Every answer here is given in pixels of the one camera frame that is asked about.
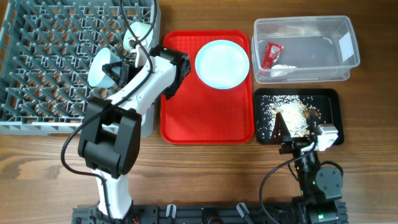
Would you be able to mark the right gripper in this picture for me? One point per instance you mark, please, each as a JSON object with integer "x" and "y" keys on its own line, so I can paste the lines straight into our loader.
{"x": 295, "y": 145}

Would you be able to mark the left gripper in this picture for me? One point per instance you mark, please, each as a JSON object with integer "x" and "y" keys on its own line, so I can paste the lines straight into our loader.
{"x": 130, "y": 70}

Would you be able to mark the food scraps and rice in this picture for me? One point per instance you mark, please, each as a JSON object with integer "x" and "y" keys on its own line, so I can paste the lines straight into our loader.
{"x": 294, "y": 110}

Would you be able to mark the light blue bowl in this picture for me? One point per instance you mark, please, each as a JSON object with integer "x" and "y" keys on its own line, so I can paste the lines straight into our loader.
{"x": 96, "y": 76}

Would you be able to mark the green bowl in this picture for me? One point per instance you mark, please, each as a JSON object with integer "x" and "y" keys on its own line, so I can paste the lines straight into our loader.
{"x": 140, "y": 29}

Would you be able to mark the white napkin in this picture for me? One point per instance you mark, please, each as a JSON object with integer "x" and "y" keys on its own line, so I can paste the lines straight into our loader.
{"x": 282, "y": 70}

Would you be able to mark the red ketchup packet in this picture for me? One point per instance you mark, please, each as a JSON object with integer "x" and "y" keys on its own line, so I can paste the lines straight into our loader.
{"x": 271, "y": 55}

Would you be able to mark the light blue plate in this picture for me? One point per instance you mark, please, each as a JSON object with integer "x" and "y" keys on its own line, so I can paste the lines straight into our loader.
{"x": 222, "y": 64}

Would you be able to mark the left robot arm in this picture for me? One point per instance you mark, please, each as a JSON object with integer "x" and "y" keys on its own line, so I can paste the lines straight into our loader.
{"x": 110, "y": 138}

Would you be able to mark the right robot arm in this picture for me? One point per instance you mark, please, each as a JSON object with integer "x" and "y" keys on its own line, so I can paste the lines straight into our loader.
{"x": 321, "y": 183}

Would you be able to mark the black waste tray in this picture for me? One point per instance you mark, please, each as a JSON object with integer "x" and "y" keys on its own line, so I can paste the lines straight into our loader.
{"x": 324, "y": 100}

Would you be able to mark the grey dishwasher rack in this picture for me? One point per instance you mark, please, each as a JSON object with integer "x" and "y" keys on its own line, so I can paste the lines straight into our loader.
{"x": 47, "y": 48}

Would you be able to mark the clear plastic bin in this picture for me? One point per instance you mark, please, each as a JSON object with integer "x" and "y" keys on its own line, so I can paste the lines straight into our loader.
{"x": 323, "y": 48}

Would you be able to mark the red serving tray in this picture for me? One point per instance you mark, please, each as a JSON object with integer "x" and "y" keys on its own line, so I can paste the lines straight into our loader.
{"x": 200, "y": 114}

